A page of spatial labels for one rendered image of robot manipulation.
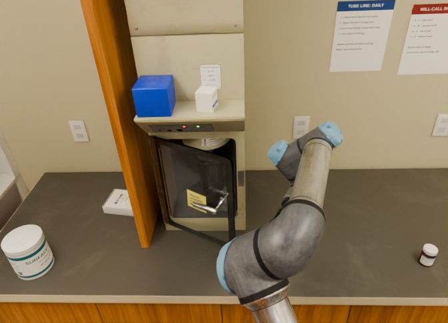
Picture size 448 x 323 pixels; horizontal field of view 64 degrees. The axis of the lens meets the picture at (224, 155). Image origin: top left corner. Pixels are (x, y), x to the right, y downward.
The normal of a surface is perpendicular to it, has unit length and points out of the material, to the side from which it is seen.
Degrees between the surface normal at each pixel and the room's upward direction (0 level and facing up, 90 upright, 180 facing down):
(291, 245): 44
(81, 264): 0
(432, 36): 90
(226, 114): 0
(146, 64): 90
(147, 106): 90
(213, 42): 90
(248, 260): 62
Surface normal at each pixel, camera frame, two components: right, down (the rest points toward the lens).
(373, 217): -0.04, -0.83
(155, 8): -0.04, 0.56
